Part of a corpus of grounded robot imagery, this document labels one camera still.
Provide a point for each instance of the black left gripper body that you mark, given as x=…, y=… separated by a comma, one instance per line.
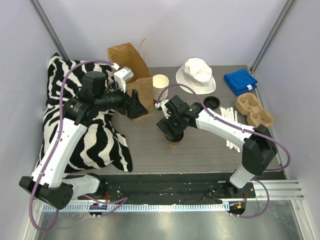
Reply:
x=129, y=104

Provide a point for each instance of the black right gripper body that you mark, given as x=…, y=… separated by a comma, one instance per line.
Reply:
x=166, y=126

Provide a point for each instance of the brown paper coffee cup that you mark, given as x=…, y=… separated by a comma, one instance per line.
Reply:
x=174, y=143

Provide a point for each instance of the black plastic cup lid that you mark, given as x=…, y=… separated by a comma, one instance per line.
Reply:
x=172, y=138

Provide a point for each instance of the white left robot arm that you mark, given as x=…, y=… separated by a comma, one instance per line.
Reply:
x=46, y=183

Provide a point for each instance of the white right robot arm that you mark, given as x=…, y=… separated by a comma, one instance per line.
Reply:
x=255, y=143

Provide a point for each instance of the stack of paper cups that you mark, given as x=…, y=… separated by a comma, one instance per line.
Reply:
x=159, y=83

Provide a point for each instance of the black spare cup lid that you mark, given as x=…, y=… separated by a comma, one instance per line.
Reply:
x=211, y=102

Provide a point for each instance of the zebra striped pillow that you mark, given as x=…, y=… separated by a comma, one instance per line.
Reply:
x=102, y=144

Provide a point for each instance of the brown paper bag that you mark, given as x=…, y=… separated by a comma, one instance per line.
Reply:
x=126, y=55

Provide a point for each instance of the white bucket hat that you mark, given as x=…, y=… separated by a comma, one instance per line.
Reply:
x=197, y=75

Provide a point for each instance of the brown pulp cup carrier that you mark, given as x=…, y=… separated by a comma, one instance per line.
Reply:
x=250, y=106

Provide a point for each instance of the blue folded cloth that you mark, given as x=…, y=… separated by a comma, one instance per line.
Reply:
x=240, y=82

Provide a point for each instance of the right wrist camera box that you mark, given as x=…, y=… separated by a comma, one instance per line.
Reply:
x=161, y=105

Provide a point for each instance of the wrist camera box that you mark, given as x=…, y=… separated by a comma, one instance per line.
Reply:
x=122, y=76
x=161, y=105

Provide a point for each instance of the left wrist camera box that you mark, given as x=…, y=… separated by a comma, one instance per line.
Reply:
x=122, y=76

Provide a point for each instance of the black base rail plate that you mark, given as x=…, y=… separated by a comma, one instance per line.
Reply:
x=170, y=189

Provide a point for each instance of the slotted cable duct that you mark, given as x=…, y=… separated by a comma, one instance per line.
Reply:
x=86, y=206

